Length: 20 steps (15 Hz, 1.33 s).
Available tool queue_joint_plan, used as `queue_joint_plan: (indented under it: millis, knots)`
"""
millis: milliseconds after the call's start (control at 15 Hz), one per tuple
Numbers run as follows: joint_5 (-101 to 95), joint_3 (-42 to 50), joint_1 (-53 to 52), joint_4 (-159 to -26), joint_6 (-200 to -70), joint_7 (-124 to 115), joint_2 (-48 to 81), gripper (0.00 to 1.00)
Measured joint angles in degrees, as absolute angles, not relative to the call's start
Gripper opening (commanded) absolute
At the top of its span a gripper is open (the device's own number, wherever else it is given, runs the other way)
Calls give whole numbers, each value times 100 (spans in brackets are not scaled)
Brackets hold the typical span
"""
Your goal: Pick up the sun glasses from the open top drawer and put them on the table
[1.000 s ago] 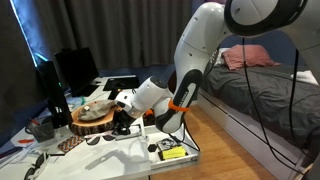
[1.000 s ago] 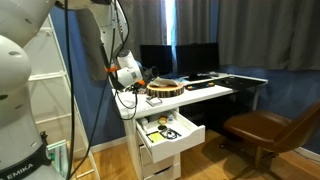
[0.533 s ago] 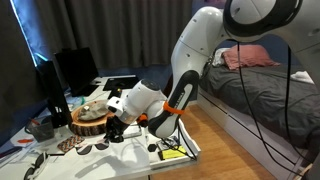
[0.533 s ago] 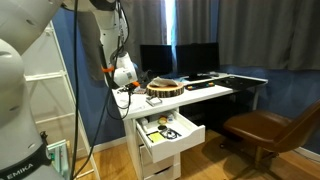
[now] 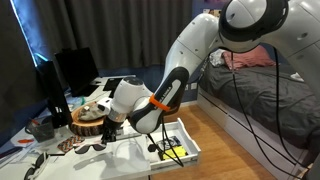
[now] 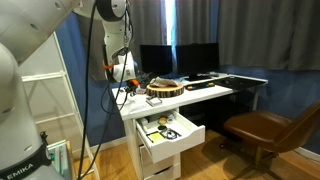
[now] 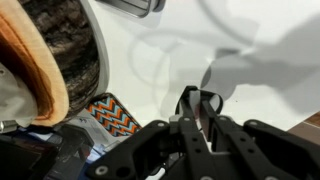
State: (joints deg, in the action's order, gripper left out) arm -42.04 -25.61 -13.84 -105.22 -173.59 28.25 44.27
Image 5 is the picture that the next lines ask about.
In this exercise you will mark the white desk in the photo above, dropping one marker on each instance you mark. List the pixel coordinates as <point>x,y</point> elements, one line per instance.
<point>110,163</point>

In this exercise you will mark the orange marker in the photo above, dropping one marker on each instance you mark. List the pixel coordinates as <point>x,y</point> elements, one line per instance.
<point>25,141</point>

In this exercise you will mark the black computer monitor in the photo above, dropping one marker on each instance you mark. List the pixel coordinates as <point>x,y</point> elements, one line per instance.
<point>56,96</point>
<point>78,70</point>

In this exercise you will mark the yellow sticky note pad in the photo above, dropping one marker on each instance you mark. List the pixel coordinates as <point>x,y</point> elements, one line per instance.
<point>176,153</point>

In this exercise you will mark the round wooden log slice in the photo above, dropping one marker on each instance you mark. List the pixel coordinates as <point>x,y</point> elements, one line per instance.
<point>86,128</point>

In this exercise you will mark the black sunglasses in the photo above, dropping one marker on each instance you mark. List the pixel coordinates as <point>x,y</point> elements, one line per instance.
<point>81,149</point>

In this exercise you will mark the bed with grey cover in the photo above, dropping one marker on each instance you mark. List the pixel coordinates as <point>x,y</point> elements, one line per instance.
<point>266,93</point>

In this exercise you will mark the black desk mat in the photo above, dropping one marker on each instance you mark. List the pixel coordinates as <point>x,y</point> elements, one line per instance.
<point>113,84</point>

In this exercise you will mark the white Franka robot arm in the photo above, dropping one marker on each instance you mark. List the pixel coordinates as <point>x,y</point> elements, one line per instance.
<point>200,40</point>

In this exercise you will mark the black framed eyeglasses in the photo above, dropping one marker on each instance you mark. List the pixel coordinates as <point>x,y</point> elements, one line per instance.
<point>39,160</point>

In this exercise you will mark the white crumpled cloth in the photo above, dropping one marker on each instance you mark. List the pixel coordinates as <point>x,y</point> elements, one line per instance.
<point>217,57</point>

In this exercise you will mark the dark grey curtain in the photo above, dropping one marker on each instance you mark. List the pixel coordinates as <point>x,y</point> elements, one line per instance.
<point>116,30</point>
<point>13,66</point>

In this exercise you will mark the black mesh pen cup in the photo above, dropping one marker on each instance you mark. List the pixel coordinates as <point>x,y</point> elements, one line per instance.
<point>41,131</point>

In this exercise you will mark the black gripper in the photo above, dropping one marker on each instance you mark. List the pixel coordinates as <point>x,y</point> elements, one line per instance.
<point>114,126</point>

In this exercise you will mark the white open drawer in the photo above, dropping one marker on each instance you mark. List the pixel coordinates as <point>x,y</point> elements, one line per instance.
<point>190,146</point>

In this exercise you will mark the pink pillow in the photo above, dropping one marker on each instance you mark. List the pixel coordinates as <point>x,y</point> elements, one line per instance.
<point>253,58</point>

